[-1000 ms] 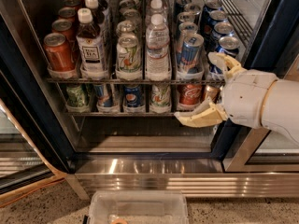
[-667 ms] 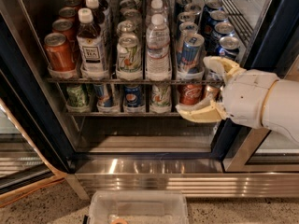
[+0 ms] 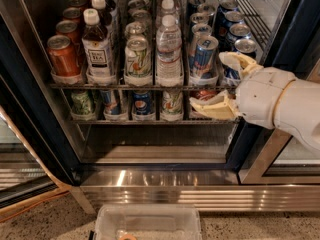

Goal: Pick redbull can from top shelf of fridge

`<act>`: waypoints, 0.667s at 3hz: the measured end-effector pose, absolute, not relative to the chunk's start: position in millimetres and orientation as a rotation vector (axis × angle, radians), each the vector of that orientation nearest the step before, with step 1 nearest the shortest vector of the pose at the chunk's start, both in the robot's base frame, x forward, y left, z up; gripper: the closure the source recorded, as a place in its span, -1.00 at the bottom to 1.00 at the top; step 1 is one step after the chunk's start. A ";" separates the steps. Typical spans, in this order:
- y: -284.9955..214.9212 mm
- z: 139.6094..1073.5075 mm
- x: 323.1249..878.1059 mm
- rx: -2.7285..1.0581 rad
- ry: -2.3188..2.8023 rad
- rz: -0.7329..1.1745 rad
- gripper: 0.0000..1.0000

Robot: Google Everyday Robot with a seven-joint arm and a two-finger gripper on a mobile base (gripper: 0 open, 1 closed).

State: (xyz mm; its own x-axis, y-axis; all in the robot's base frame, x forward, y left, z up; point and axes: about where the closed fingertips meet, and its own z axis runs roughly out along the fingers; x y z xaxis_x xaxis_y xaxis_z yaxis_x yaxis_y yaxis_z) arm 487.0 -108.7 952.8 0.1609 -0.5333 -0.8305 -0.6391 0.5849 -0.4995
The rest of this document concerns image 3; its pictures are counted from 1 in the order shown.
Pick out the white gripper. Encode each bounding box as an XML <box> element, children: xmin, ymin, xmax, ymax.
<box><xmin>189</xmin><ymin>52</ymin><xmax>296</xmax><ymax>129</ymax></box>

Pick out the red bull can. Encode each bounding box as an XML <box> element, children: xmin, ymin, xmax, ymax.
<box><xmin>186</xmin><ymin>0</ymin><xmax>205</xmax><ymax>18</ymax></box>
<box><xmin>189</xmin><ymin>13</ymin><xmax>209</xmax><ymax>27</ymax></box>
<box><xmin>189</xmin><ymin>23</ymin><xmax>212</xmax><ymax>45</ymax></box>
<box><xmin>191</xmin><ymin>35</ymin><xmax>219</xmax><ymax>79</ymax></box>

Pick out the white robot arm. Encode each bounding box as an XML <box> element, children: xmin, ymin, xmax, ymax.
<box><xmin>189</xmin><ymin>52</ymin><xmax>320</xmax><ymax>154</ymax></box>

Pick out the coca cola can lower shelf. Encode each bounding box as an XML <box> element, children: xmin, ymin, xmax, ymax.
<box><xmin>191</xmin><ymin>90</ymin><xmax>217</xmax><ymax>100</ymax></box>

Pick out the front pepsi can top shelf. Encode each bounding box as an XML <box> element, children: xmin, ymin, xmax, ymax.
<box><xmin>224</xmin><ymin>38</ymin><xmax>257</xmax><ymax>82</ymax></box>

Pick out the pepsi can shelf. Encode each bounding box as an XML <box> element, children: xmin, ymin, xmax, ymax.
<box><xmin>133</xmin><ymin>91</ymin><xmax>153</xmax><ymax>115</ymax></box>
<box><xmin>218</xmin><ymin>11</ymin><xmax>244</xmax><ymax>37</ymax></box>
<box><xmin>224</xmin><ymin>23</ymin><xmax>251</xmax><ymax>51</ymax></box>
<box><xmin>216</xmin><ymin>0</ymin><xmax>239</xmax><ymax>24</ymax></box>
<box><xmin>224</xmin><ymin>38</ymin><xmax>257</xmax><ymax>82</ymax></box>

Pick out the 7up can lower shelf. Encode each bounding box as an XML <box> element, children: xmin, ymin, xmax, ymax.
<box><xmin>162</xmin><ymin>90</ymin><xmax>183</xmax><ymax>115</ymax></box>

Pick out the pepsi can lower shelf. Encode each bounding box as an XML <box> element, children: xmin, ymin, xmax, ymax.
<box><xmin>133</xmin><ymin>91</ymin><xmax>153</xmax><ymax>115</ymax></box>

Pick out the front 7up can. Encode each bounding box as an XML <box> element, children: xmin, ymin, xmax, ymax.
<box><xmin>125</xmin><ymin>36</ymin><xmax>151</xmax><ymax>78</ymax></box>

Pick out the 7up can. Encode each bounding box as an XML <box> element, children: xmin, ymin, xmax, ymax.
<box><xmin>125</xmin><ymin>21</ymin><xmax>146</xmax><ymax>40</ymax></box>
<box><xmin>125</xmin><ymin>36</ymin><xmax>151</xmax><ymax>78</ymax></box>

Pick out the blue can lower shelf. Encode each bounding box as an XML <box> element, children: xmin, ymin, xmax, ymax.
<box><xmin>100</xmin><ymin>90</ymin><xmax>121</xmax><ymax>115</ymax></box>

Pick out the green can lower shelf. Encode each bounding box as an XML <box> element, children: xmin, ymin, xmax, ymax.
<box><xmin>71</xmin><ymin>90</ymin><xmax>95</xmax><ymax>115</ymax></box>

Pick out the front orange soda can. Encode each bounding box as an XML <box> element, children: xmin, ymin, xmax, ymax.
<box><xmin>47</xmin><ymin>35</ymin><xmax>80</xmax><ymax>77</ymax></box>

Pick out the orange soda can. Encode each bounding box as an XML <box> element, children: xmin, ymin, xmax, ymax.
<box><xmin>62</xmin><ymin>7</ymin><xmax>82</xmax><ymax>24</ymax></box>
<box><xmin>56</xmin><ymin>20</ymin><xmax>81</xmax><ymax>45</ymax></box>
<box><xmin>47</xmin><ymin>35</ymin><xmax>80</xmax><ymax>77</ymax></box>

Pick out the glass fridge door left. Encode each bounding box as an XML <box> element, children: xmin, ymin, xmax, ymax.
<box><xmin>0</xmin><ymin>75</ymin><xmax>71</xmax><ymax>216</ymax></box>

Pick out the front water bottle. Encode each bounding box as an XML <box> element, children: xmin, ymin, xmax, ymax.
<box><xmin>156</xmin><ymin>15</ymin><xmax>182</xmax><ymax>79</ymax></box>

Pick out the water bottle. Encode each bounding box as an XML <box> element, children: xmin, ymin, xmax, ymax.
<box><xmin>156</xmin><ymin>15</ymin><xmax>182</xmax><ymax>79</ymax></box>
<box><xmin>156</xmin><ymin>0</ymin><xmax>179</xmax><ymax>28</ymax></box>

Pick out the front tea bottle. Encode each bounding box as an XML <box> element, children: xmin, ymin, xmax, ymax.
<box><xmin>82</xmin><ymin>9</ymin><xmax>114</xmax><ymax>77</ymax></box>

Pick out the tea bottle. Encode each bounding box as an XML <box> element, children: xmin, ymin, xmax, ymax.
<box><xmin>91</xmin><ymin>0</ymin><xmax>117</xmax><ymax>34</ymax></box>
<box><xmin>82</xmin><ymin>9</ymin><xmax>114</xmax><ymax>77</ymax></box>

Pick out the clear plastic bin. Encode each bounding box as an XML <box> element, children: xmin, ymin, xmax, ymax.
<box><xmin>90</xmin><ymin>204</ymin><xmax>202</xmax><ymax>240</ymax></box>

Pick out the lower wire shelf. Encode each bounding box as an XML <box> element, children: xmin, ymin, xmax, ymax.
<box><xmin>70</xmin><ymin>118</ymin><xmax>241</xmax><ymax>125</ymax></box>

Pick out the wire shelf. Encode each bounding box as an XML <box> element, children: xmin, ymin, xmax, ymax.
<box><xmin>70</xmin><ymin>118</ymin><xmax>241</xmax><ymax>125</ymax></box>
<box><xmin>49</xmin><ymin>83</ymin><xmax>236</xmax><ymax>92</ymax></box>

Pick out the top wire shelf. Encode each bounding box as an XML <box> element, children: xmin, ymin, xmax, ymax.
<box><xmin>49</xmin><ymin>83</ymin><xmax>236</xmax><ymax>92</ymax></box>

